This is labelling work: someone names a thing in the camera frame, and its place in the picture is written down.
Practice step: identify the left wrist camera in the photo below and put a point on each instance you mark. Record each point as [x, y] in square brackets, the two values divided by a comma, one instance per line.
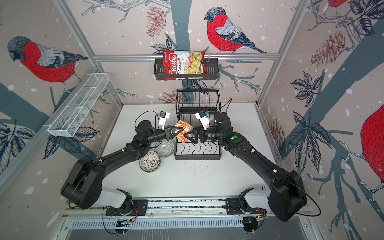
[163, 116]

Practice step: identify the black wire dish rack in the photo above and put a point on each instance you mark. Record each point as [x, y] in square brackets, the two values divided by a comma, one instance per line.
[189, 102]

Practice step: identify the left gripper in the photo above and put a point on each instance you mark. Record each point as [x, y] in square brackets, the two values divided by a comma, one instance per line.
[175, 134]

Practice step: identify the white mesh wall shelf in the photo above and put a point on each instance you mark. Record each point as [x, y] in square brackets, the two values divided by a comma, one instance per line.
[80, 103]

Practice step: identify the black wall basket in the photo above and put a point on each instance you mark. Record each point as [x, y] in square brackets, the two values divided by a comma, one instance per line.
[208, 70]

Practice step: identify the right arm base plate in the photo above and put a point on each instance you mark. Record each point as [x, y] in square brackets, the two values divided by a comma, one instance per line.
[235, 206]

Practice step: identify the green patterned bowl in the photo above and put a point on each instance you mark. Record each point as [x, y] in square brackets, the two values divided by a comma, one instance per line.
[165, 148]

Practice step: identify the orange floral bowl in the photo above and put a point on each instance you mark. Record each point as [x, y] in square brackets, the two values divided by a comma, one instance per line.
[186, 128]

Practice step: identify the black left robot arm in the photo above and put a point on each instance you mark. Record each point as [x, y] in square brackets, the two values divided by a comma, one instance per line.
[83, 186]

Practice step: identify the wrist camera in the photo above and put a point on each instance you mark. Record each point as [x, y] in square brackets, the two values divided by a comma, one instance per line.
[204, 117]
[163, 116]

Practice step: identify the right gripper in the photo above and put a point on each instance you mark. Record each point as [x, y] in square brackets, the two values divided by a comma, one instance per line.
[195, 142]

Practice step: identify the black white lattice bowl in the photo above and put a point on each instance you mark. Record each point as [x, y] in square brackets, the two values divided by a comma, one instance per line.
[150, 162]

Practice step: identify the aluminium mounting rail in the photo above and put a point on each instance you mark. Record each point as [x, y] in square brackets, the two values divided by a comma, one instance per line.
[173, 207]

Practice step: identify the red cassava chips bag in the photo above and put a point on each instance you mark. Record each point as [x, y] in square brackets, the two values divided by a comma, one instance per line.
[183, 62]

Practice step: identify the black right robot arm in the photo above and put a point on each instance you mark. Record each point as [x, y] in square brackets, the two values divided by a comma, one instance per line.
[287, 194]

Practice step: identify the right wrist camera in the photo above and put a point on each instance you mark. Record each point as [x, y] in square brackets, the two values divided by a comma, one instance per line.
[204, 117]

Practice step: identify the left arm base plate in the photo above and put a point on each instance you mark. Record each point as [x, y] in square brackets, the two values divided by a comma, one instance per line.
[131, 208]

